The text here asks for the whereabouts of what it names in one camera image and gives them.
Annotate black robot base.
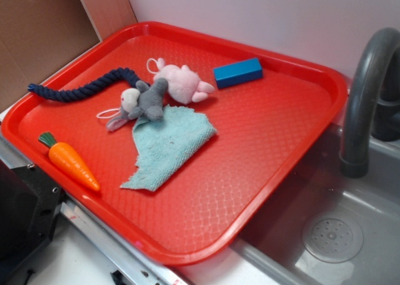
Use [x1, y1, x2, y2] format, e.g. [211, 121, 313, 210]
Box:
[1, 162, 64, 284]

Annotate blue rectangular block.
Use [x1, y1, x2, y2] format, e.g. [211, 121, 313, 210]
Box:
[213, 58, 263, 89]

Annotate red plastic tray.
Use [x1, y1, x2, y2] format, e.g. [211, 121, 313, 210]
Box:
[1, 22, 348, 266]

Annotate light blue towel cloth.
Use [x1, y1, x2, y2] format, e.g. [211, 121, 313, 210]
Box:
[121, 105, 217, 192]

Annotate pink plush bunny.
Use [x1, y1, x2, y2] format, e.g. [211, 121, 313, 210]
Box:
[146, 57, 215, 105]

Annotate grey plush bunny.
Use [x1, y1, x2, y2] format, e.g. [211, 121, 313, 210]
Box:
[106, 78, 168, 131]

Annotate orange plastic toy carrot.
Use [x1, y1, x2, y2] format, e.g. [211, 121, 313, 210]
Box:
[38, 132, 100, 192]

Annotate grey toy sink basin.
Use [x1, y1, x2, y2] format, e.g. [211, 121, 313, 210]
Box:
[232, 125, 399, 284]

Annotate sink drain cover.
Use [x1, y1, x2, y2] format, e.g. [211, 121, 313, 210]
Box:
[302, 211, 364, 264]

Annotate grey toy faucet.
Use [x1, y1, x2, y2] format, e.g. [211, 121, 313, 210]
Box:
[339, 27, 399, 178]

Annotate brown cardboard panel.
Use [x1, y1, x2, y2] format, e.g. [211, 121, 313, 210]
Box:
[1, 0, 137, 111]

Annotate dark blue rope toy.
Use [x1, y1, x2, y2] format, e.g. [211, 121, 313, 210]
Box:
[27, 67, 141, 103]

